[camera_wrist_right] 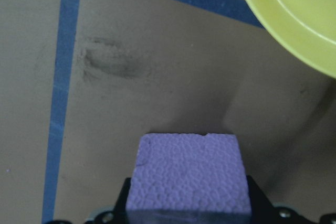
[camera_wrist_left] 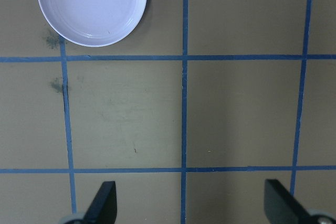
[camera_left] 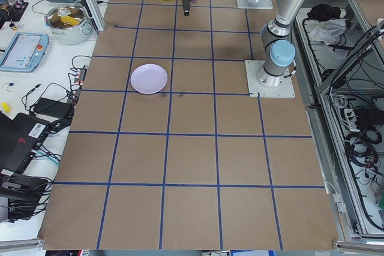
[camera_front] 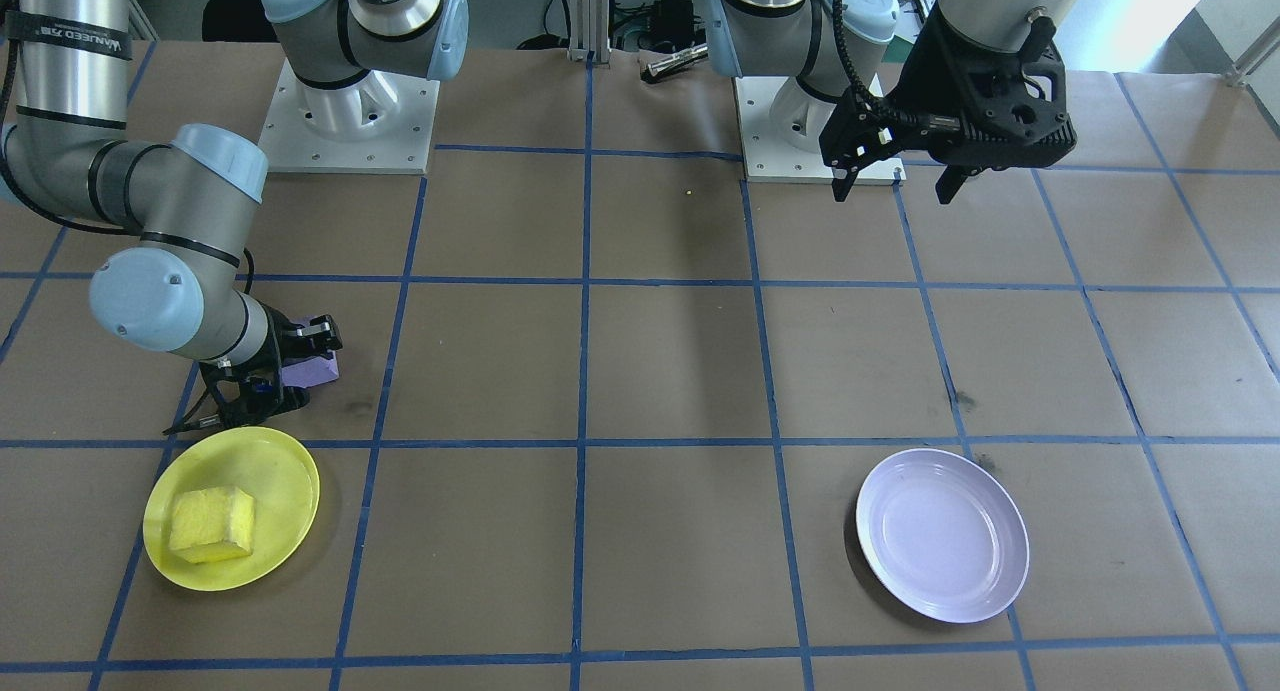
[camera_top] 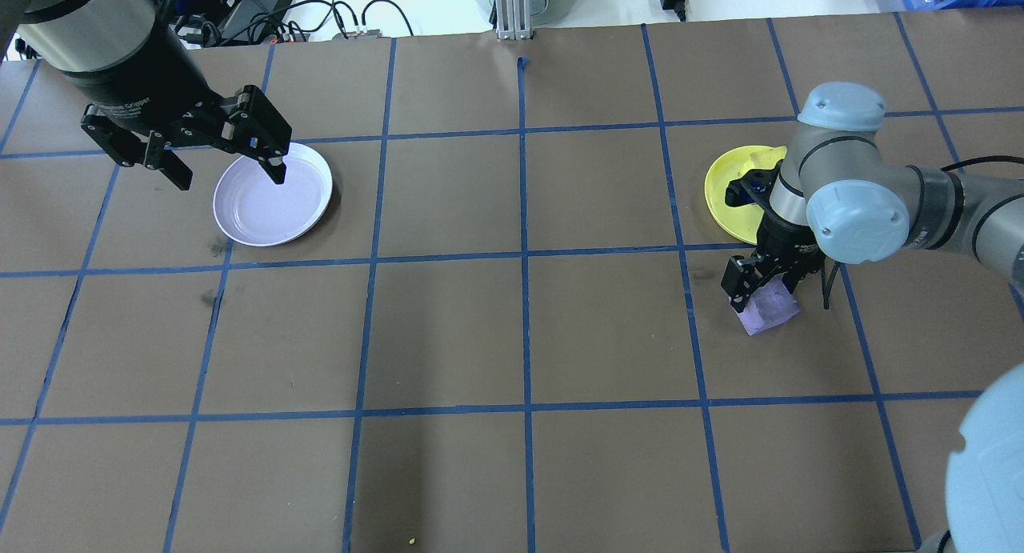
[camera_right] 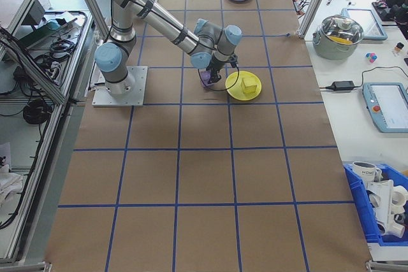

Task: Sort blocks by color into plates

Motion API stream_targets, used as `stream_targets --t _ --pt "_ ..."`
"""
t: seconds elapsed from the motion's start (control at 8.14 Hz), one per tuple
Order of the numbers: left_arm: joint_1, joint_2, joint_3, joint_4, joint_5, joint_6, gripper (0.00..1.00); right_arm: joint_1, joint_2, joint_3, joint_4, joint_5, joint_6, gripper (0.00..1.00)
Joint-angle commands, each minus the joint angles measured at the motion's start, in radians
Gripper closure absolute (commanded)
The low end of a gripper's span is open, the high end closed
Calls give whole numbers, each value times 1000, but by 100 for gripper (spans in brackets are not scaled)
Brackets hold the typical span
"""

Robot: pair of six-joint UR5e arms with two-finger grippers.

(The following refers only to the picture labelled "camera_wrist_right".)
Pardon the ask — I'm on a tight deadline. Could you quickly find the yellow round plate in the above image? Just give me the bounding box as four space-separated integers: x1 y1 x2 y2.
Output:
232 0 336 79

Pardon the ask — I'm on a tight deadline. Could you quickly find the purple foam block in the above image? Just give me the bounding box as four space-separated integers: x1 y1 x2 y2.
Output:
125 132 252 224

